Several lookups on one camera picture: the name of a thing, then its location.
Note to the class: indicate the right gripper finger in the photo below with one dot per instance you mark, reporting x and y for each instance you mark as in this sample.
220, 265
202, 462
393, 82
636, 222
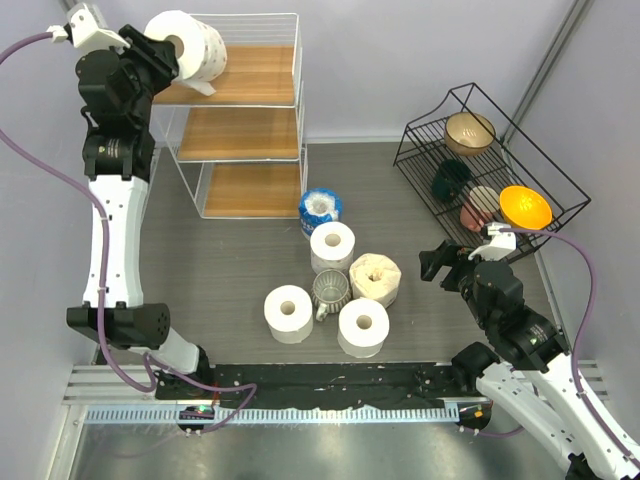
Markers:
430, 263
453, 249

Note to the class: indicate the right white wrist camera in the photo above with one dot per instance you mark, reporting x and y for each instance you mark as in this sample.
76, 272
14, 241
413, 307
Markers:
499, 242

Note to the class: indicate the grey ribbed glass mug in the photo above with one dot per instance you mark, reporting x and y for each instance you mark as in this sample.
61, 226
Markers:
330, 292

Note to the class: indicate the white wire three-tier shelf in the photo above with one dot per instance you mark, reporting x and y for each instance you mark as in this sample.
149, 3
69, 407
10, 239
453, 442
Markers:
238, 143

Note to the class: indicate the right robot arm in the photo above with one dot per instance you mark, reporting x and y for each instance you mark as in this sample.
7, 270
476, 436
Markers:
527, 368

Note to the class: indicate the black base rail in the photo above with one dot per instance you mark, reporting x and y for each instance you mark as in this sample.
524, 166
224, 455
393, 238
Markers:
338, 386

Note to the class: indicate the orange bowl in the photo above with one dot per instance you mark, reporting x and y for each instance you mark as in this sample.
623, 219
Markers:
525, 208

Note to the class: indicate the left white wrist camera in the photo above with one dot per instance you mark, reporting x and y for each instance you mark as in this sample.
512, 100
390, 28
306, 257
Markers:
87, 30

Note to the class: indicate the plain white paper roll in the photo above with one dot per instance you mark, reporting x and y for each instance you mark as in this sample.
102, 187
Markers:
288, 311

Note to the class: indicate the blue paper roll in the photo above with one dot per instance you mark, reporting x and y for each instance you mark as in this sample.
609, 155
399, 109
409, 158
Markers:
318, 206

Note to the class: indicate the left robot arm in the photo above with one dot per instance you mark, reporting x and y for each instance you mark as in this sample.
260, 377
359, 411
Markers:
113, 311

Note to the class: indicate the white patterned paper roll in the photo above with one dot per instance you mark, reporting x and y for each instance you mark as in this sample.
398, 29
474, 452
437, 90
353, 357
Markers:
200, 50

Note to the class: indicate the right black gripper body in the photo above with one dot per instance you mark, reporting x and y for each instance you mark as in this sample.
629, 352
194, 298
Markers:
458, 278

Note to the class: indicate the pink mug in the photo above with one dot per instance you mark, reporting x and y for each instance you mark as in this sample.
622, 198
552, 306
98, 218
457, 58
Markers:
480, 208

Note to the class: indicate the dark green mug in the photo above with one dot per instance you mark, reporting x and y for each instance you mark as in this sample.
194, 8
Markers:
450, 179

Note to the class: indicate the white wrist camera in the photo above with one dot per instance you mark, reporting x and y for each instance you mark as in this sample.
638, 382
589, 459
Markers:
499, 242
87, 30

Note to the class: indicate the white slotted cable duct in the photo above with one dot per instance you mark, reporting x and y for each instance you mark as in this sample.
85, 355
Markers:
183, 414

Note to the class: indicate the tan ceramic bowl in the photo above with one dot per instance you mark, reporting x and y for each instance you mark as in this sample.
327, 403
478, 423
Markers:
468, 134

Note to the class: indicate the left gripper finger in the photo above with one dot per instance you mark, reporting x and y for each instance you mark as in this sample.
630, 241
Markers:
135, 39
163, 64

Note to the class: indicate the beige wrapped paper roll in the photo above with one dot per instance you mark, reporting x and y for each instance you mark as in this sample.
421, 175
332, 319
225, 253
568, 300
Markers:
375, 277

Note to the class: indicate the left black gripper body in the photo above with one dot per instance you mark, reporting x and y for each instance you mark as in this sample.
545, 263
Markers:
146, 86

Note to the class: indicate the black wire dish rack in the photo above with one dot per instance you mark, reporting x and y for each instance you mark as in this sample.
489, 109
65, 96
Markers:
512, 159

